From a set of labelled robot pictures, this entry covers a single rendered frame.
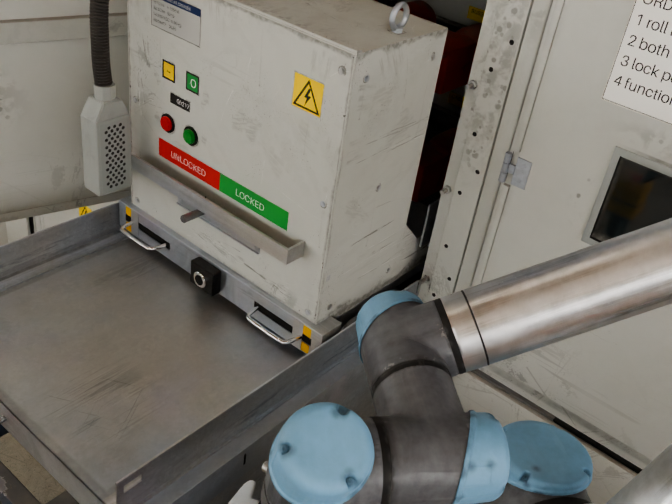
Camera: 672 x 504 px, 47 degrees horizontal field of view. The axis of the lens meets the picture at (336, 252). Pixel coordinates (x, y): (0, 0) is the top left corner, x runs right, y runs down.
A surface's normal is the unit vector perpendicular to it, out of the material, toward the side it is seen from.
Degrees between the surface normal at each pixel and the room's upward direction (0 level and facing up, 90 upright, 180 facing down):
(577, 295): 53
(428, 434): 4
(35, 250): 90
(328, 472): 22
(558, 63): 90
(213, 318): 0
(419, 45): 90
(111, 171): 90
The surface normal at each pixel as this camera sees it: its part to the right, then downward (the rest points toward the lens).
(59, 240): 0.76, 0.44
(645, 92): -0.64, 0.36
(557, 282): -0.21, -0.40
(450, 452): 0.18, -0.38
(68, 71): 0.55, 0.52
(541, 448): 0.11, -0.87
